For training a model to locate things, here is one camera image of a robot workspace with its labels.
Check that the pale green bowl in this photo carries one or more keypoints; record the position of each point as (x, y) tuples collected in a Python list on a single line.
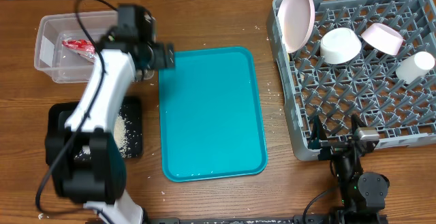
[(339, 46)]

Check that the teal serving tray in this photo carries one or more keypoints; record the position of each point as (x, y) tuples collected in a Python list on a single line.
[(210, 116)]

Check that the white cup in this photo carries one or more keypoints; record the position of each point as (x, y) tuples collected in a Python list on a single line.
[(415, 66)]

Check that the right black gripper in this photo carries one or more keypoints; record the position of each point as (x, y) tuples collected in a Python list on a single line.
[(330, 148)]

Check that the clear plastic bin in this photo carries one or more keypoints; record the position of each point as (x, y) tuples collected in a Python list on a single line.
[(57, 61)]

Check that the red snack wrapper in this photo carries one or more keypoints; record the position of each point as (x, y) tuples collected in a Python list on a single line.
[(84, 48)]

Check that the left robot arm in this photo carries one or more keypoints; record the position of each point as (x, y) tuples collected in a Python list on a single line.
[(84, 162)]

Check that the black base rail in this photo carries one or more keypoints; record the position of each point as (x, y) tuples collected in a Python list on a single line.
[(297, 219)]

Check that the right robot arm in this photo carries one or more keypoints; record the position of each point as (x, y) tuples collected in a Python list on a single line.
[(362, 193)]

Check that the grey dishwasher rack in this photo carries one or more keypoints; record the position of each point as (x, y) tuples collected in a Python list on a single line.
[(403, 114)]

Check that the large white plate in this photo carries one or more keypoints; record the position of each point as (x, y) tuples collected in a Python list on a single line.
[(296, 19)]

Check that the black tray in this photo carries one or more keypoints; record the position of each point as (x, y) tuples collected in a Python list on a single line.
[(131, 111)]

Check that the spilled rice pile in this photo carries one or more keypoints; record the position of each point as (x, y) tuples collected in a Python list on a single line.
[(120, 135)]

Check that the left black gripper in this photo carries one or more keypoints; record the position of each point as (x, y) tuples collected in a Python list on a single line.
[(159, 60)]

